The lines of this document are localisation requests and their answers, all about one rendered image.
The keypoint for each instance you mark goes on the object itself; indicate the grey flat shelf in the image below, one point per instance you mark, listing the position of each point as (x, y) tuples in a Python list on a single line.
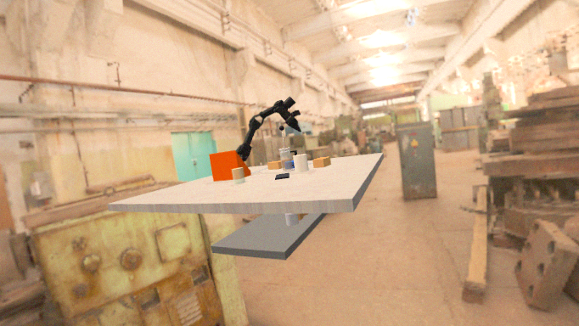
[(268, 236)]

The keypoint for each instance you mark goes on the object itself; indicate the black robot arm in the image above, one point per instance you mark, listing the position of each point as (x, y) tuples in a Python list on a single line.
[(279, 107)]

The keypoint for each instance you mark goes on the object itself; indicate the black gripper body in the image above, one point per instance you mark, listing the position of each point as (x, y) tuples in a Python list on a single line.
[(287, 117)]

